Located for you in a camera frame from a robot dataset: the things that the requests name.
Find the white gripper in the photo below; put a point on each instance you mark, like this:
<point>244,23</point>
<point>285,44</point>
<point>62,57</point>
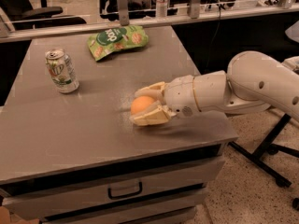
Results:
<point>179,94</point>

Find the orange fruit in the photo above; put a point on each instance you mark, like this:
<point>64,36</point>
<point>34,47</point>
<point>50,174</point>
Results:
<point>140,103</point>

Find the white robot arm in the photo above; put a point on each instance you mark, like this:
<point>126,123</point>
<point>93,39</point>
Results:
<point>253,82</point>

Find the green snack bag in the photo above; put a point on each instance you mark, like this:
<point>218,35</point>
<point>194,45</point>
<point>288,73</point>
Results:
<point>117,39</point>

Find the grey drawer cabinet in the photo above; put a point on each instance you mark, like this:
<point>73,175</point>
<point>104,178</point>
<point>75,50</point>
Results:
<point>60,152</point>

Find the green white soda can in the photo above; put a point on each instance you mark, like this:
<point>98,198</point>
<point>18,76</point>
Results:
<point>62,71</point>

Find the clear plastic water bottle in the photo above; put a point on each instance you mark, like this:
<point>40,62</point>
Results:
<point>161,8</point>

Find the black folding stand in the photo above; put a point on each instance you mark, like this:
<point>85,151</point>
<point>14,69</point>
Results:
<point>268,146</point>

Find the black office chair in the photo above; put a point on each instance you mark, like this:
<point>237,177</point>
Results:
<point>23,16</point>

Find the black drawer handle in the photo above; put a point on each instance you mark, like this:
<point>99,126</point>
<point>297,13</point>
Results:
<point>123,191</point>

